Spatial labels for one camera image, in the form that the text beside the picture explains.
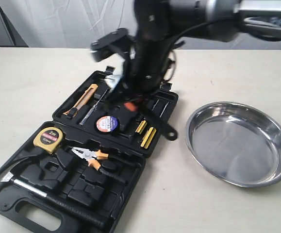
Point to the yellow utility knife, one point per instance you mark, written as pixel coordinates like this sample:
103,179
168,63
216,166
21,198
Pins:
86,96

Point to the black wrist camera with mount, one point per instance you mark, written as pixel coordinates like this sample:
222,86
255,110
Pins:
117,42

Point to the thin test pen screwdriver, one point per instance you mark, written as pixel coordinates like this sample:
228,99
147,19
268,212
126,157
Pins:
93,108

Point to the yellow tape measure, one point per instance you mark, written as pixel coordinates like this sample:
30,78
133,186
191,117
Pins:
48,139

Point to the round stainless steel tray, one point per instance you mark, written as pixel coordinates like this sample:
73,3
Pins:
235,143

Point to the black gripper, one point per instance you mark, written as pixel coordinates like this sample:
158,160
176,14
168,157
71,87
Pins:
144,73

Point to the orange handled pliers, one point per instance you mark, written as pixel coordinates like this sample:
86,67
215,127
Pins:
92,158

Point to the yellow precision screwdriver inner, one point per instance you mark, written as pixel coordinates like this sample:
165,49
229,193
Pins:
141,127

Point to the black plastic tool case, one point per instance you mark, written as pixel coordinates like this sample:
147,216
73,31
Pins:
82,166

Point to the grey backdrop cloth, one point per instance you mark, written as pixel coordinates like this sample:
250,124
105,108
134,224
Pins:
77,23

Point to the black electrical tape roll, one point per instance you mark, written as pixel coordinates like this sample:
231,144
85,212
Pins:
107,124

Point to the yellow precision screwdriver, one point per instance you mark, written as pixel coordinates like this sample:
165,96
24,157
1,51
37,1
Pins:
141,127
147,139

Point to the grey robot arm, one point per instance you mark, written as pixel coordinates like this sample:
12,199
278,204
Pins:
161,23

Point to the yellow precision screwdriver outer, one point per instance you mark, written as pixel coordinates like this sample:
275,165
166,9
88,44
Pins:
147,139

